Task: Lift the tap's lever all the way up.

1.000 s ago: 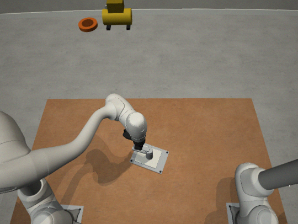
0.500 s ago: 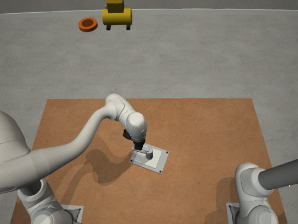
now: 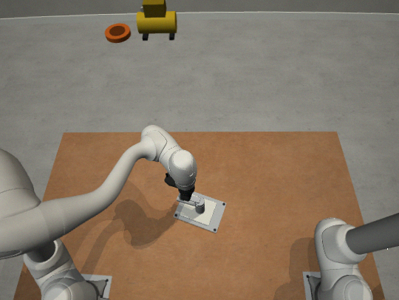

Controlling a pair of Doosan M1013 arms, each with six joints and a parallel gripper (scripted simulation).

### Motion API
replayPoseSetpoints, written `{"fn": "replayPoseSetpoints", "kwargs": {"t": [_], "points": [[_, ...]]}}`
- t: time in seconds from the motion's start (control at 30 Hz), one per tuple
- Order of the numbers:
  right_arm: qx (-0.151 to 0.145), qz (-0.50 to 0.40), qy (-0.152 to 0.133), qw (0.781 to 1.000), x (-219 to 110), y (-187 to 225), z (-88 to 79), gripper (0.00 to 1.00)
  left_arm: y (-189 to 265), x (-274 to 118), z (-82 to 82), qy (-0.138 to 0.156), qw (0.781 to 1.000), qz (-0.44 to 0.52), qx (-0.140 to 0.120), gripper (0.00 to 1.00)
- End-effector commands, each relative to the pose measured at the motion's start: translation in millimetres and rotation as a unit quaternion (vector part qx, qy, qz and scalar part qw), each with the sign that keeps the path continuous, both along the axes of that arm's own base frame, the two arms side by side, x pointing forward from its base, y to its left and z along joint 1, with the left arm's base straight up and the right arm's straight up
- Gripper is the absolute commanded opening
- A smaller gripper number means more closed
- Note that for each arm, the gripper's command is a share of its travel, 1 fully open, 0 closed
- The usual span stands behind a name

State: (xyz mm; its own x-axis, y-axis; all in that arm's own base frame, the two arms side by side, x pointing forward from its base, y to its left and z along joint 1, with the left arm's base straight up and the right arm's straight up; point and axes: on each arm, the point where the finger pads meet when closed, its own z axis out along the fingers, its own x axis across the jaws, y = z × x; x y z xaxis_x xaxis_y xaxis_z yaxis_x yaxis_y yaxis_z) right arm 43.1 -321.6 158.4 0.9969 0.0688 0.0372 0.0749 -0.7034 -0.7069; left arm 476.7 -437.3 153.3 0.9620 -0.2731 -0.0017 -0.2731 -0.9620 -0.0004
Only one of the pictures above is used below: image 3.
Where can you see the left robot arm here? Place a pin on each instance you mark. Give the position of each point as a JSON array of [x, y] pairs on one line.
[[27, 224]]

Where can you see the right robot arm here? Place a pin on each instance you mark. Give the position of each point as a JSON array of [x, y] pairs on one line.
[[339, 249]]

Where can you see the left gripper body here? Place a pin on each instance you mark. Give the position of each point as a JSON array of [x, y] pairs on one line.
[[185, 191]]

